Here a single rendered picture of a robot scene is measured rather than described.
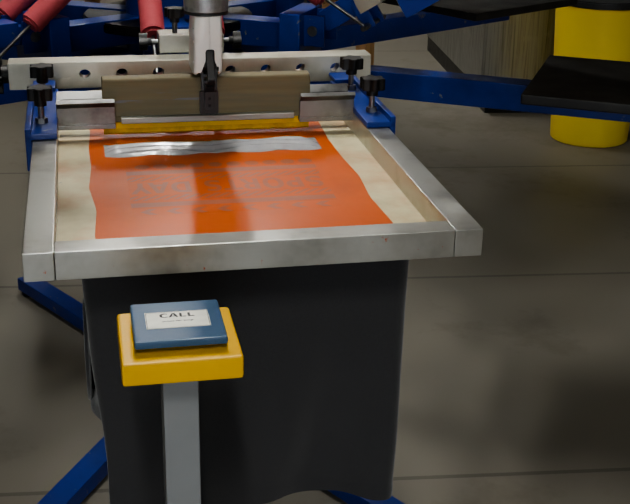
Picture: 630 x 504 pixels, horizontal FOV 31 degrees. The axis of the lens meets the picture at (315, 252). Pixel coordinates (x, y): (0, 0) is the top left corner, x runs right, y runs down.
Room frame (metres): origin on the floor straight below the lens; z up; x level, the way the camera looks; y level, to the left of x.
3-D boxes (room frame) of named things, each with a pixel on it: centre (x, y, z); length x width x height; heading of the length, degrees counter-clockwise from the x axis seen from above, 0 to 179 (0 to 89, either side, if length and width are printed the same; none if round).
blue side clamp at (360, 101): (2.02, -0.08, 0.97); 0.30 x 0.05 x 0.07; 12
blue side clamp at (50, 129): (1.91, 0.47, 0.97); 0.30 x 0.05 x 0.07; 12
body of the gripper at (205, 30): (1.94, 0.19, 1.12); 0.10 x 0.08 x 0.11; 12
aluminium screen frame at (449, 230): (1.73, 0.15, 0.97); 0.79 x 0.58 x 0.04; 12
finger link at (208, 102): (1.91, 0.18, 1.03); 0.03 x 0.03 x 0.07; 12
